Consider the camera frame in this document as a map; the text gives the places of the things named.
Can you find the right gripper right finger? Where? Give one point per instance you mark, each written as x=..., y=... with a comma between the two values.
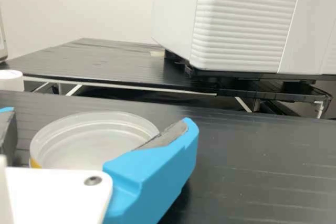
x=157, y=171

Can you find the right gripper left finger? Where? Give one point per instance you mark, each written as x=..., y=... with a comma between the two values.
x=8, y=132

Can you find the petri dish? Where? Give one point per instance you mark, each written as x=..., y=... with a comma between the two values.
x=92, y=134

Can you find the white-capped bottle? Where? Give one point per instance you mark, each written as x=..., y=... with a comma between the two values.
x=10, y=81

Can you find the black platform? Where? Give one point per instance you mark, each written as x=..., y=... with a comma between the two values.
x=262, y=169
x=275, y=91
x=105, y=64

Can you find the white incubator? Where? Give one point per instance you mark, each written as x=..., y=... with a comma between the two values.
x=173, y=11

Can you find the incubator door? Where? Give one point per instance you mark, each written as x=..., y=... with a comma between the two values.
x=236, y=24

